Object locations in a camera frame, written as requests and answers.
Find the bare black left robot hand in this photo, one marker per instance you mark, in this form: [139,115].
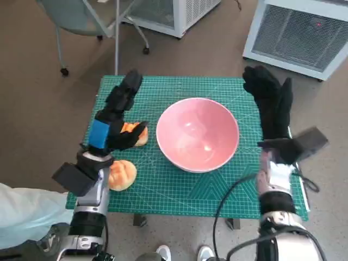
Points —
[114,130]

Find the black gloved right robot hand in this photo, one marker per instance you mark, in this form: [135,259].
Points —
[272,108]

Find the long orange striped toy bread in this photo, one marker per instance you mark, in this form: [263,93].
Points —
[141,137]

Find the round toy bread bun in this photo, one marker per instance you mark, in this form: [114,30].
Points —
[122,175]

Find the pink bowl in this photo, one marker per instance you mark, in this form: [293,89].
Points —
[198,136]

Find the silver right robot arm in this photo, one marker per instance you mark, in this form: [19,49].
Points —
[277,201]

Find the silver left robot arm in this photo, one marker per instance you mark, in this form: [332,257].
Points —
[87,217]

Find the white mesh cabinet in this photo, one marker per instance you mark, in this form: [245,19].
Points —
[168,13]
[296,35]

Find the green cutting mat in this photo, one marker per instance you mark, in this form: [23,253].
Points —
[168,190]

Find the thin metal pole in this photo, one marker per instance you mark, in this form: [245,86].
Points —
[117,40]

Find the grey office chair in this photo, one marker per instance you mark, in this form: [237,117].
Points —
[73,16]

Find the small black device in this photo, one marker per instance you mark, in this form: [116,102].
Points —
[104,257]

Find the white shoe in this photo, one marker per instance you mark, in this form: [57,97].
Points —
[164,253]
[205,253]

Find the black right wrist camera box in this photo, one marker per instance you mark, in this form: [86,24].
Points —
[312,141]

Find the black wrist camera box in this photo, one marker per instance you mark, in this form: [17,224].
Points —
[312,141]
[72,178]

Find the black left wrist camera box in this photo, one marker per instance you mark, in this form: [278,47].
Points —
[72,178]

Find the black table leg bracket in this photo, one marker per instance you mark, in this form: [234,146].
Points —
[140,220]
[233,224]

